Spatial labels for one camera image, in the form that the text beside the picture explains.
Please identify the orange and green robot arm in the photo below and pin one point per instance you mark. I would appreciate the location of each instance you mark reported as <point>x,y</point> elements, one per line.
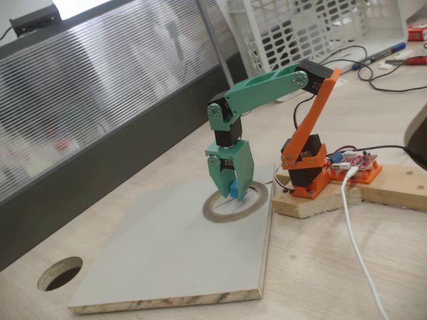
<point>260,90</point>

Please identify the small white plastic piece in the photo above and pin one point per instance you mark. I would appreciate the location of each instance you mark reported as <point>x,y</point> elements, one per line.
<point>385,65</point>
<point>403,55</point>

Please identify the wooden plank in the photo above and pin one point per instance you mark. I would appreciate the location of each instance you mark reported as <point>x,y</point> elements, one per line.
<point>400,186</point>

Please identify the blue capped marker pen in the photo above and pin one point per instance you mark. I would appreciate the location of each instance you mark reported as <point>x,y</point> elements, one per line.
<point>380,55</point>

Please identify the red controller board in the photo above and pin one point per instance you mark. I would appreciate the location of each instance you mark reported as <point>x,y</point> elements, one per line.
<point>357,161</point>

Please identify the black box device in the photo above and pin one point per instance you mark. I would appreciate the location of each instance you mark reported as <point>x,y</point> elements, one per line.
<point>33,20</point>

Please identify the white plastic printed part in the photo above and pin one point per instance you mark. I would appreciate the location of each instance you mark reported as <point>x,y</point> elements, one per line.
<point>342,83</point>

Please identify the wooden base block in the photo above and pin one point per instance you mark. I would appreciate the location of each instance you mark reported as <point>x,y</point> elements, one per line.
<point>317,203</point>

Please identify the white chipboard panel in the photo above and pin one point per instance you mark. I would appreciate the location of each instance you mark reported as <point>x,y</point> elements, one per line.
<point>166,250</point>

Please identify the orange controller board mount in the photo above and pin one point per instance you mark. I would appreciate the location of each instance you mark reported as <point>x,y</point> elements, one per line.
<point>367,176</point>

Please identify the translucent ribbed desk partition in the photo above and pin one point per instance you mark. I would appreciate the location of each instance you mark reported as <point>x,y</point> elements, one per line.
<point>100,83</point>

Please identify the white perforated plastic crate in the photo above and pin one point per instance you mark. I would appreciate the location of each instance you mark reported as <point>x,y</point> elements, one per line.
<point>300,30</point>

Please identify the blue cube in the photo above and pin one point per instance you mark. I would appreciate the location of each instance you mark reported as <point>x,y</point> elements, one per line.
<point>234,190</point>

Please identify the red and white box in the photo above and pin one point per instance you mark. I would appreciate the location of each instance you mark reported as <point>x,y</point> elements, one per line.
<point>417,33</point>

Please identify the dark rounded device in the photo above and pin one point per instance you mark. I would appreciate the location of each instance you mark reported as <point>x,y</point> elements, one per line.
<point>418,133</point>

